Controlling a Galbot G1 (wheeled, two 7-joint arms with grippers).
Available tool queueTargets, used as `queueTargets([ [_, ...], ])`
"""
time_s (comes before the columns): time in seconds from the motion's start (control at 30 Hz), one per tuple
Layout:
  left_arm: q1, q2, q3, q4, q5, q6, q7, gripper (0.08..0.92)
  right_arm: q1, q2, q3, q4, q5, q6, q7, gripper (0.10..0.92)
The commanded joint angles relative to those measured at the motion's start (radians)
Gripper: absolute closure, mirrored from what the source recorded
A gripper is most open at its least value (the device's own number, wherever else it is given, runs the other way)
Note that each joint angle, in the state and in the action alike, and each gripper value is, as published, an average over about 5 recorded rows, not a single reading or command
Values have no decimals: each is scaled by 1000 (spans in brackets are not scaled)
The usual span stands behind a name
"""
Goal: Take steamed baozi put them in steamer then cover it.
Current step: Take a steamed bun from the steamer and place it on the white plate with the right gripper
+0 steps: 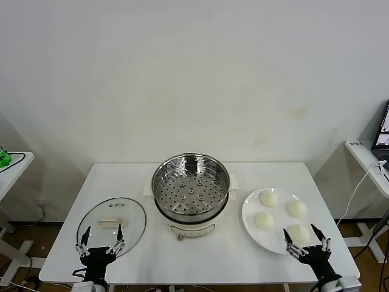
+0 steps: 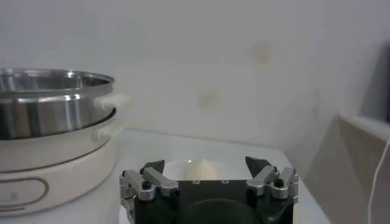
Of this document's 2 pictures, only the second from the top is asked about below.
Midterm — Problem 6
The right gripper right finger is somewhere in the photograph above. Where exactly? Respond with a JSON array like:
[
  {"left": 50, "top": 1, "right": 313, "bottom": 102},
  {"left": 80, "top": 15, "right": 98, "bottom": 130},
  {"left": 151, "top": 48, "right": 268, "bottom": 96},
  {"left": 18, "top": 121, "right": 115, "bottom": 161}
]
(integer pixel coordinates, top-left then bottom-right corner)
[{"left": 244, "top": 156, "right": 300, "bottom": 204}]

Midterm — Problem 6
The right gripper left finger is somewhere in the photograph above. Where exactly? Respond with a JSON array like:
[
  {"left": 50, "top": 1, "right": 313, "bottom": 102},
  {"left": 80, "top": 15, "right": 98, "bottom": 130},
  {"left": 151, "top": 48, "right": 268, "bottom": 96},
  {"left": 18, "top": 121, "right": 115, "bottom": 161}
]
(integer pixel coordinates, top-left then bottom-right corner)
[{"left": 118, "top": 159, "right": 180, "bottom": 202}]

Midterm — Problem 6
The white steamed baozi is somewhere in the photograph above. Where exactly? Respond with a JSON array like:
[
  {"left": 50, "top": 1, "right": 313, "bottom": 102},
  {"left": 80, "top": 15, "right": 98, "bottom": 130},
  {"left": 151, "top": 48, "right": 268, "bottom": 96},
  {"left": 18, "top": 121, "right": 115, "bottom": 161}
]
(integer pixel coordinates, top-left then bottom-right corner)
[{"left": 183, "top": 158, "right": 219, "bottom": 181}]

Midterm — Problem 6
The steel steamer pot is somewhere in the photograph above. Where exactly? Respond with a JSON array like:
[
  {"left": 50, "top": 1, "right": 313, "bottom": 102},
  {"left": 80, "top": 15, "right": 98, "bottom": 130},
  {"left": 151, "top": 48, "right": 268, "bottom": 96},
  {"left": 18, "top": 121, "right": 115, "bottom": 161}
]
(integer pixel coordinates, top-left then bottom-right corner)
[{"left": 0, "top": 108, "right": 123, "bottom": 217}]

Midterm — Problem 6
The white round plate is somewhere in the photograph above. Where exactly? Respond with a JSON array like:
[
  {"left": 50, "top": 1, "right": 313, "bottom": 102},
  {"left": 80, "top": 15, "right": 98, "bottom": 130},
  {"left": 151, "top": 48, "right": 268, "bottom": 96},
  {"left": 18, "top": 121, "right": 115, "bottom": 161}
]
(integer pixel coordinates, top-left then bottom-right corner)
[{"left": 163, "top": 155, "right": 248, "bottom": 181}]

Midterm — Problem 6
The thin white cable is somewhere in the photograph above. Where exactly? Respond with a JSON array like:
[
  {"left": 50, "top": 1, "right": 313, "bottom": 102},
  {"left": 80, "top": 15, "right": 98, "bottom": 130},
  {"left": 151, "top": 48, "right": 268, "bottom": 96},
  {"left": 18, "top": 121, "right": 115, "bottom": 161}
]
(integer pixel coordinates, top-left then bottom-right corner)
[{"left": 367, "top": 138, "right": 390, "bottom": 224}]

